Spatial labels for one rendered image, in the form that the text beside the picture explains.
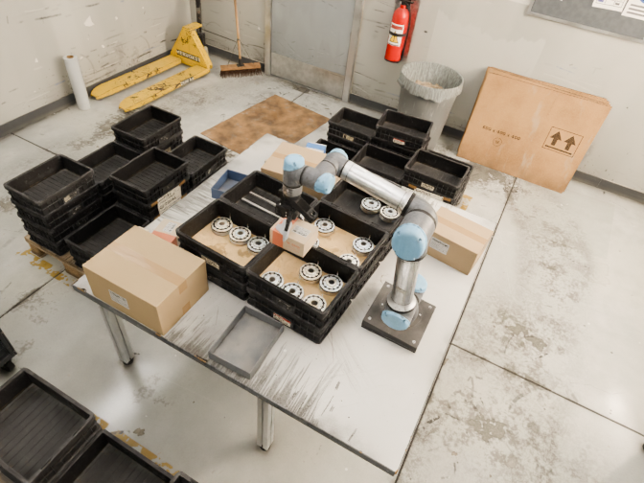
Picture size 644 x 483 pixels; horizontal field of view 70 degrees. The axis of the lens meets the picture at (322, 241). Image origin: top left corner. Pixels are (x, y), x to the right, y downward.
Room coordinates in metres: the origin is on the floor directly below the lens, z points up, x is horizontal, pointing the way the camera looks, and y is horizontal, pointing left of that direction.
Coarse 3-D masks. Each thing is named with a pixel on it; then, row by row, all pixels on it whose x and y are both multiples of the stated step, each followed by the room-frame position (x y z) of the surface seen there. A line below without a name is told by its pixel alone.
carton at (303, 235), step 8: (296, 224) 1.39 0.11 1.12; (304, 224) 1.39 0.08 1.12; (272, 232) 1.34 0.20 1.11; (296, 232) 1.34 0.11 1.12; (304, 232) 1.35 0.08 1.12; (312, 232) 1.36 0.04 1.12; (272, 240) 1.34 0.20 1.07; (280, 240) 1.32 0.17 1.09; (288, 240) 1.31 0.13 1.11; (296, 240) 1.30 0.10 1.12; (304, 240) 1.31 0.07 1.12; (312, 240) 1.35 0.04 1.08; (288, 248) 1.31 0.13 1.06; (296, 248) 1.29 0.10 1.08; (304, 248) 1.28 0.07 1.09
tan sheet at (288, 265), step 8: (280, 256) 1.47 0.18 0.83; (288, 256) 1.48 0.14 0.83; (272, 264) 1.41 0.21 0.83; (280, 264) 1.42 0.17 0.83; (288, 264) 1.43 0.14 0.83; (296, 264) 1.43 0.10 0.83; (264, 272) 1.36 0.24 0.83; (280, 272) 1.37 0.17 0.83; (288, 272) 1.38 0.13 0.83; (296, 272) 1.39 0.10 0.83; (288, 280) 1.34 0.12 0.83; (296, 280) 1.34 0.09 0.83; (304, 288) 1.30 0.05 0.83; (312, 288) 1.30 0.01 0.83; (304, 296) 1.26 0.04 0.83; (328, 296) 1.27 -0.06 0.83; (328, 304) 1.23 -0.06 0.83
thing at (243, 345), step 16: (240, 320) 1.17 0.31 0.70; (256, 320) 1.19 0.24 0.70; (272, 320) 1.17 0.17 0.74; (224, 336) 1.08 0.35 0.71; (240, 336) 1.09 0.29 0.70; (256, 336) 1.10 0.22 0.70; (272, 336) 1.11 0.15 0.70; (208, 352) 0.97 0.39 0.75; (224, 352) 1.01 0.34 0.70; (240, 352) 1.02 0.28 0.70; (256, 352) 1.03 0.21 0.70; (240, 368) 0.92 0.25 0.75; (256, 368) 0.95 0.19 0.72
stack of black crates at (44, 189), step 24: (48, 168) 2.22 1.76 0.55; (72, 168) 2.28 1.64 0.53; (24, 192) 2.03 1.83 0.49; (48, 192) 2.06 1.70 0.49; (72, 192) 2.05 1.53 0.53; (96, 192) 2.19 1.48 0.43; (24, 216) 1.94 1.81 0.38; (48, 216) 1.87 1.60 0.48; (72, 216) 2.00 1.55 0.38; (48, 240) 1.87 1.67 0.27
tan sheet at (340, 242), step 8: (312, 224) 1.72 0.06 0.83; (336, 232) 1.69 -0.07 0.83; (344, 232) 1.70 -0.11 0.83; (320, 240) 1.62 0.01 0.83; (328, 240) 1.63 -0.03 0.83; (336, 240) 1.63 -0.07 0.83; (344, 240) 1.64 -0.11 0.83; (352, 240) 1.65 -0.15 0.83; (328, 248) 1.57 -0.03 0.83; (336, 248) 1.57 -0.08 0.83; (344, 248) 1.58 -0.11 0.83; (360, 256) 1.54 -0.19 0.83
